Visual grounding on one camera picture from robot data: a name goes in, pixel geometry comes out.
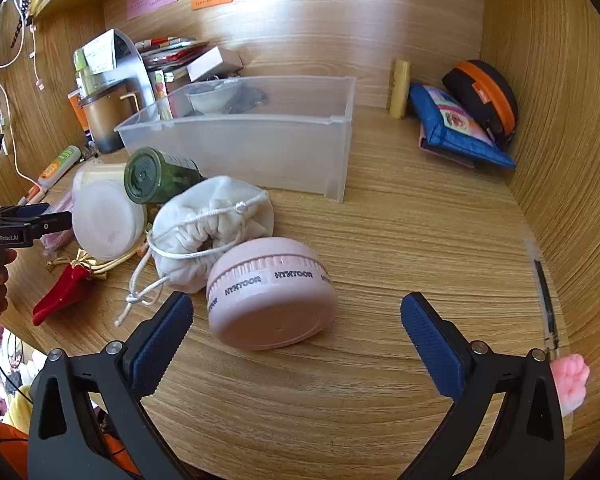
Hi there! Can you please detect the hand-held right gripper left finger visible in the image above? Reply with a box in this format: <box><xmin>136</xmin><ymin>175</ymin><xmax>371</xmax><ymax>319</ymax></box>
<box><xmin>27</xmin><ymin>291</ymin><xmax>194</xmax><ymax>480</ymax></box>

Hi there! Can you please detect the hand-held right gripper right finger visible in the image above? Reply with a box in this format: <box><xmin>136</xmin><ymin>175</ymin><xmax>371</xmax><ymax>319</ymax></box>
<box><xmin>397</xmin><ymin>292</ymin><xmax>566</xmax><ymax>480</ymax></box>

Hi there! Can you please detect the pink mesh packet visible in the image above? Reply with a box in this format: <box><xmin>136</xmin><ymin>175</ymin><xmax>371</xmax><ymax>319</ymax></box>
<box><xmin>41</xmin><ymin>194</ymin><xmax>77</xmax><ymax>252</ymax></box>

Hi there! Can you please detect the white round jar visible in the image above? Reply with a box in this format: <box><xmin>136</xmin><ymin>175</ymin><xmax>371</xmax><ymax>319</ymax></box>
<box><xmin>72</xmin><ymin>159</ymin><xmax>148</xmax><ymax>262</ymax></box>

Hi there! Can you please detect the red velvet pouch gold trim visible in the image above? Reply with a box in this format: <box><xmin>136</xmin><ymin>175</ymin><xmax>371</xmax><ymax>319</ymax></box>
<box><xmin>32</xmin><ymin>242</ymin><xmax>148</xmax><ymax>326</ymax></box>

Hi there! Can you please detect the green spray bottle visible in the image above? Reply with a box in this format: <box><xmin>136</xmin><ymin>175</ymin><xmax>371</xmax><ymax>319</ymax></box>
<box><xmin>124</xmin><ymin>147</ymin><xmax>207</xmax><ymax>205</ymax></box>

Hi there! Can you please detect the pink round case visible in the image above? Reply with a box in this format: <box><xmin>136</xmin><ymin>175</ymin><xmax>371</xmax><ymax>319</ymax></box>
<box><xmin>206</xmin><ymin>237</ymin><xmax>339</xmax><ymax>351</ymax></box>

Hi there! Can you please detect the white drawstring pouch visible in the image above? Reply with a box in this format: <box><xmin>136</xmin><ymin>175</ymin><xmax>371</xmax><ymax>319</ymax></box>
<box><xmin>115</xmin><ymin>176</ymin><xmax>276</xmax><ymax>328</ymax></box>

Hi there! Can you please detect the clear plastic storage box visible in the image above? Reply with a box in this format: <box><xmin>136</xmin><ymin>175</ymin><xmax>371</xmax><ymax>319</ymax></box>
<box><xmin>114</xmin><ymin>75</ymin><xmax>358</xmax><ymax>205</ymax></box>

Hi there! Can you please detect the wooden desktop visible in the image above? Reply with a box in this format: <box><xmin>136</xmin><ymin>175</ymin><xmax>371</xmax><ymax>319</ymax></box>
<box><xmin>0</xmin><ymin>95</ymin><xmax>576</xmax><ymax>480</ymax></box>

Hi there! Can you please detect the person's left hand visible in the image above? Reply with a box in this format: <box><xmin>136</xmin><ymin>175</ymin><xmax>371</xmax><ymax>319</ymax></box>
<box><xmin>0</xmin><ymin>249</ymin><xmax>19</xmax><ymax>317</ymax></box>

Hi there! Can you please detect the orange marker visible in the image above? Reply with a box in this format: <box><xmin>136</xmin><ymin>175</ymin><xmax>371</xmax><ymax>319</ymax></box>
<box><xmin>17</xmin><ymin>185</ymin><xmax>48</xmax><ymax>207</ymax></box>

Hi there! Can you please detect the orange box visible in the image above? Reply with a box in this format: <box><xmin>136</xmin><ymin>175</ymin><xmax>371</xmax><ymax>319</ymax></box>
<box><xmin>67</xmin><ymin>89</ymin><xmax>88</xmax><ymax>131</ymax></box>

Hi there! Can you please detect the brown mug with lid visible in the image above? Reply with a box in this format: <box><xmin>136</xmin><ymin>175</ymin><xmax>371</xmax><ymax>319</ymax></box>
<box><xmin>78</xmin><ymin>81</ymin><xmax>142</xmax><ymax>154</ymax></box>

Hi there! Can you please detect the clear plastic strip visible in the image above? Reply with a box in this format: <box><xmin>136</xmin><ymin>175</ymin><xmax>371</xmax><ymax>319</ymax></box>
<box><xmin>525</xmin><ymin>240</ymin><xmax>562</xmax><ymax>356</ymax></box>

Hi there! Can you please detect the pink paw toy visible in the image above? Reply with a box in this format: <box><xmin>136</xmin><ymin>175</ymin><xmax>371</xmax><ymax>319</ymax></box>
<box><xmin>550</xmin><ymin>353</ymin><xmax>591</xmax><ymax>419</ymax></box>

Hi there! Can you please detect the green white box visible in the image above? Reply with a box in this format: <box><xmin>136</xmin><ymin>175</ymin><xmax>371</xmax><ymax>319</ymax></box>
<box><xmin>74</xmin><ymin>47</ymin><xmax>95</xmax><ymax>96</ymax></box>

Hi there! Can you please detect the yellow cloth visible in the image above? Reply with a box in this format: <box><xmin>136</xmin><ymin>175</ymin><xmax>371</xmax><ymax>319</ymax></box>
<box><xmin>5</xmin><ymin>395</ymin><xmax>34</xmax><ymax>432</ymax></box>

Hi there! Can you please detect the fruit sticker strip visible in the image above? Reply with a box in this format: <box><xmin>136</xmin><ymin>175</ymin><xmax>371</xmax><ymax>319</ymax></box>
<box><xmin>152</xmin><ymin>71</ymin><xmax>173</xmax><ymax>121</ymax></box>

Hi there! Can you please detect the white paper note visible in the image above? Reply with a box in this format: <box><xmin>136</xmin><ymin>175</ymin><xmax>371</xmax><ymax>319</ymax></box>
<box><xmin>82</xmin><ymin>30</ymin><xmax>117</xmax><ymax>73</ymax></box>

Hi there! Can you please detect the grey curved sheet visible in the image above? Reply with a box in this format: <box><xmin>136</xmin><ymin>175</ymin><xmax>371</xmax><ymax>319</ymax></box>
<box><xmin>92</xmin><ymin>28</ymin><xmax>160</xmax><ymax>121</ymax></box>

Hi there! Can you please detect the pink flat pouch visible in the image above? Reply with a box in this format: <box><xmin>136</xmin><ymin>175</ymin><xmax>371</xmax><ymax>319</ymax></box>
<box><xmin>418</xmin><ymin>125</ymin><xmax>477</xmax><ymax>169</ymax></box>

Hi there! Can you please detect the person's orange jacket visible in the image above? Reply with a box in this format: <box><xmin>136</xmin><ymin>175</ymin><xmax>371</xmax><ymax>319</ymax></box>
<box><xmin>0</xmin><ymin>375</ymin><xmax>146</xmax><ymax>480</ymax></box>

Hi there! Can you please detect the stack of booklets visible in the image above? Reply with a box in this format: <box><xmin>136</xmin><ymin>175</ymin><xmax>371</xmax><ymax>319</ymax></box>
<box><xmin>134</xmin><ymin>36</ymin><xmax>211</xmax><ymax>81</ymax></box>

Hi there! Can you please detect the red white pen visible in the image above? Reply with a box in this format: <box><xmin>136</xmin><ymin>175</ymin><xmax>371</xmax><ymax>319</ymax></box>
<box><xmin>135</xmin><ymin>36</ymin><xmax>181</xmax><ymax>49</ymax></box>

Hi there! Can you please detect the small white box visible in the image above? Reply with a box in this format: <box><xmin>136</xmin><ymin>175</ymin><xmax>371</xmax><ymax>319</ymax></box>
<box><xmin>186</xmin><ymin>46</ymin><xmax>244</xmax><ymax>82</ymax></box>

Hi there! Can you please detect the blue patchwork pouch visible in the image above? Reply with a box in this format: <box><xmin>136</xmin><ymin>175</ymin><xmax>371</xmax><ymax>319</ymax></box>
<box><xmin>408</xmin><ymin>82</ymin><xmax>517</xmax><ymax>170</ymax></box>

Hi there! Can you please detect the yellow sunscreen bottle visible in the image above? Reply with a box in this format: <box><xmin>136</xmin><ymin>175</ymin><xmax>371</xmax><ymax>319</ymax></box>
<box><xmin>389</xmin><ymin>59</ymin><xmax>412</xmax><ymax>120</ymax></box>

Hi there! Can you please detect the black orange zip case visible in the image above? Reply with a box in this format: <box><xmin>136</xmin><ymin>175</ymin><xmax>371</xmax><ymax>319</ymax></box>
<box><xmin>441</xmin><ymin>60</ymin><xmax>520</xmax><ymax>150</ymax></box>

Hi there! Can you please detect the white charging cable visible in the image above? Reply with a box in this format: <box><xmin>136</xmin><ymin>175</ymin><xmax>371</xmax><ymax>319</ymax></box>
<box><xmin>0</xmin><ymin>0</ymin><xmax>43</xmax><ymax>191</ymax></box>

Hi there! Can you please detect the black beaded chain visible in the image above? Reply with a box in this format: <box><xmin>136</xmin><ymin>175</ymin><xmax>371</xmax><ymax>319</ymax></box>
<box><xmin>9</xmin><ymin>0</ymin><xmax>31</xmax><ymax>51</ymax></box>

